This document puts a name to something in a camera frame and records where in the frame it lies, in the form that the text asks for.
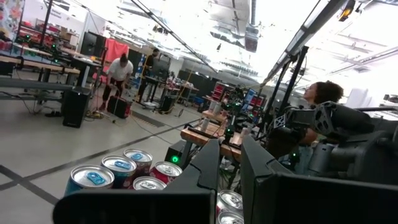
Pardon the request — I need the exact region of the person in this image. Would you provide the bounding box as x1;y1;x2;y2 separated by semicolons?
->
294;80;345;175
98;52;134;111
136;47;161;103

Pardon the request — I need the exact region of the red black suitcase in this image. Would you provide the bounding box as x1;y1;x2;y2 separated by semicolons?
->
106;95;133;119

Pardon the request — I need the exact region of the pink white Spindrift can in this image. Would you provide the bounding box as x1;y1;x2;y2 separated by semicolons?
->
216;211;245;224

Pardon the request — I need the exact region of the black speaker box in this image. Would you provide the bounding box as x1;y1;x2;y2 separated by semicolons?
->
62;86;91;129

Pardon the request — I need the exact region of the overhead light bar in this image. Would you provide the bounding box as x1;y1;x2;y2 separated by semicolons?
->
261;0;346;88

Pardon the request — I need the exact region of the wooden bench table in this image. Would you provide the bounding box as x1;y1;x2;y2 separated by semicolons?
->
0;54;81;94

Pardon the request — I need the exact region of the black device green light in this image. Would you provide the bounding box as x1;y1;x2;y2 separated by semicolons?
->
164;139;189;166

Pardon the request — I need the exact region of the black computer monitor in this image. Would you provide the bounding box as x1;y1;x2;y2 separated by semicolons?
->
80;30;106;58

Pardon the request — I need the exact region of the red hanging cloth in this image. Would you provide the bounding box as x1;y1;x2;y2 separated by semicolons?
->
102;37;130;65

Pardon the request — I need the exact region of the floral hanging cloth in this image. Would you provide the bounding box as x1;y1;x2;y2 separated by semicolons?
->
0;0;25;41

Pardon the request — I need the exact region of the black frame post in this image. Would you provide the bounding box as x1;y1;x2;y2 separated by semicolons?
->
262;45;310;125

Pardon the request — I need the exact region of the wooden workbench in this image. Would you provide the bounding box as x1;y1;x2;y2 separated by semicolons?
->
180;108;246;159

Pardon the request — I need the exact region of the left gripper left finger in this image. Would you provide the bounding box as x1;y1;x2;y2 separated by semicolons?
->
52;139;220;224

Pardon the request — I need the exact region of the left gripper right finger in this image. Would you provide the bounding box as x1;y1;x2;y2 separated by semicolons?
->
241;136;398;224

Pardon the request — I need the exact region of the slim silver can blue tab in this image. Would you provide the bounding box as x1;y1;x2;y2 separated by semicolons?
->
101;154;137;190
64;164;115;197
123;148;154;178

